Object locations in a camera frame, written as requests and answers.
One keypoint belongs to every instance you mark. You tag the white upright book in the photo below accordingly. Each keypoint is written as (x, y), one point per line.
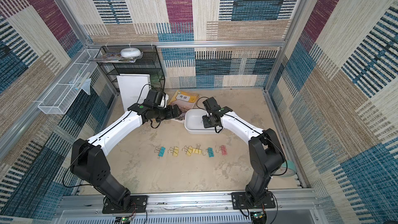
(133, 88)

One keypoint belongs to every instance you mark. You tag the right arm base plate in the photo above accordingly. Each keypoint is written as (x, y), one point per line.
(243, 200)

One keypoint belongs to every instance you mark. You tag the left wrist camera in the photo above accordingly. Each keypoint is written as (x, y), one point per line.
(155, 99)

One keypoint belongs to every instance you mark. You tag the teal binder clip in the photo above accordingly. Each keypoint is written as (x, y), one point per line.
(160, 151)
(208, 152)

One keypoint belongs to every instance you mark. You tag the pink binder clip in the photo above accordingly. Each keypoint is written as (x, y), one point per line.
(222, 150)

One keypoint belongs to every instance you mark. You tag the English textbook with city photo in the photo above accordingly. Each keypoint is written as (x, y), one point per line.
(185, 101)

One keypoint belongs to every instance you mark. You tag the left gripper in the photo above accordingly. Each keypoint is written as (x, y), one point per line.
(169, 114)

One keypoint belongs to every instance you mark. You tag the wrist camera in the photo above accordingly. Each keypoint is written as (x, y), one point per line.
(155, 99)
(211, 105)

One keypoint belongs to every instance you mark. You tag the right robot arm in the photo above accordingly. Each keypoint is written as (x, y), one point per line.
(265, 151)

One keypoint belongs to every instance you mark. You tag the yellow binder clip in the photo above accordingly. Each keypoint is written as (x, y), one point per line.
(188, 150)
(198, 149)
(174, 151)

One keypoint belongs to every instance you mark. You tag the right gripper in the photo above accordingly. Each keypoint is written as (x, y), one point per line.
(209, 121)

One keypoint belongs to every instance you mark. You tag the black wire mesh shelf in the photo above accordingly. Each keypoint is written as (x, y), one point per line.
(149, 64)

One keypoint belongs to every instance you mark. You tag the white plastic storage box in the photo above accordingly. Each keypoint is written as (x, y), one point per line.
(193, 122)

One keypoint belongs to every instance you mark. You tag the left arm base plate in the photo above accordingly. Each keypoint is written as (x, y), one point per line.
(135, 204)

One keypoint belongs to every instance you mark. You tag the magazine on shelf top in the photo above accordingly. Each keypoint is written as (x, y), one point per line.
(115, 58)

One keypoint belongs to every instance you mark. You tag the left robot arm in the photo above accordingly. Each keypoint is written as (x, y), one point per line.
(89, 157)

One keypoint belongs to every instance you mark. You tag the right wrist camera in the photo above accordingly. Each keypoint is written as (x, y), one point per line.
(211, 105)

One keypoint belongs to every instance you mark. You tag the white round device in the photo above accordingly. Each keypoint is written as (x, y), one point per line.
(130, 53)

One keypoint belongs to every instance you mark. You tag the white wire wall basket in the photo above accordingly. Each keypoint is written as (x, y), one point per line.
(61, 96)

